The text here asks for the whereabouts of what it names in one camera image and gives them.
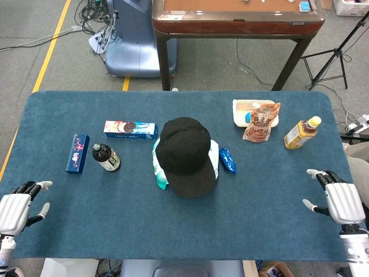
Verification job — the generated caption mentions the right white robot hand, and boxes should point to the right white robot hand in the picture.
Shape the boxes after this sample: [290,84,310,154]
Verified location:
[302,169,367,226]

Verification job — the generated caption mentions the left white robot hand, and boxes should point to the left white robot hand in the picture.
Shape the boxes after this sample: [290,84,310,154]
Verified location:
[0,180,54,236]

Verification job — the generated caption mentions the black baseball cap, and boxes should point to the black baseball cap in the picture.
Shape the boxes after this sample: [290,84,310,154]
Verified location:
[155,117,217,199]

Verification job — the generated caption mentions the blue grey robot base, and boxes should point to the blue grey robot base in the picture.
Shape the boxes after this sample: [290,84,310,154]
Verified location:
[104,0,178,78]

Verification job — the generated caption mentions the white power strip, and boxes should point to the white power strip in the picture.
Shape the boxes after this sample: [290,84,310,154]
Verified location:
[345,114,369,134]

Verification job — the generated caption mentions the yellow tea bottle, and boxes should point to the yellow tea bottle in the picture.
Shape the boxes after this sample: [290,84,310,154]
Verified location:
[283,115,322,151]

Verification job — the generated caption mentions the dark blue slim box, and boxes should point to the dark blue slim box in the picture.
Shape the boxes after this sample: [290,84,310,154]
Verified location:
[65,133,91,175]

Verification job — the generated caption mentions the cardboard box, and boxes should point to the cardboard box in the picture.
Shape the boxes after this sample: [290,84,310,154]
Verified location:
[258,261,295,277]

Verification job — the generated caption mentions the dark glass bottle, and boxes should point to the dark glass bottle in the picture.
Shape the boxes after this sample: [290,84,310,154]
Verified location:
[92,143,122,173]

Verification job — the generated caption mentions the brown peanut snack pouch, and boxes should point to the brown peanut snack pouch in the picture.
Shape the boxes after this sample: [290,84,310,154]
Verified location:
[242,102,281,144]

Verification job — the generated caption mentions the blue snack packet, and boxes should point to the blue snack packet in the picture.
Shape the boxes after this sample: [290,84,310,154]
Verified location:
[219,147,238,174]

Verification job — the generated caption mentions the blue table mat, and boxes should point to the blue table mat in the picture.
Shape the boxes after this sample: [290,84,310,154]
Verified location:
[0,90,367,263]

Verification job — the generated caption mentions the cream plastic tray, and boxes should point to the cream plastic tray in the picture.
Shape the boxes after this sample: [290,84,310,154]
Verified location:
[232,99,280,128]

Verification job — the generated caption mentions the blue cookie box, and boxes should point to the blue cookie box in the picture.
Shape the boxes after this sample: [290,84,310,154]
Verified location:
[103,120,159,141]

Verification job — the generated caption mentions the black tripod stand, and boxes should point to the black tripod stand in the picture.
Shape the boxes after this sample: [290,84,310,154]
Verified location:
[300,11,369,92]

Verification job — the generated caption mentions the white storage box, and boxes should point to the white storage box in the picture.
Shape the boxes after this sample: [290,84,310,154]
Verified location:
[332,0,369,17]

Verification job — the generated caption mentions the brown wooden game table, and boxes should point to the brown wooden game table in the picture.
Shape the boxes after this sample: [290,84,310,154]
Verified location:
[151,0,326,92]

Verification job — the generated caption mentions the tangled black cables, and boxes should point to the tangled black cables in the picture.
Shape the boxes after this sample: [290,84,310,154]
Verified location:
[74,0,119,55]

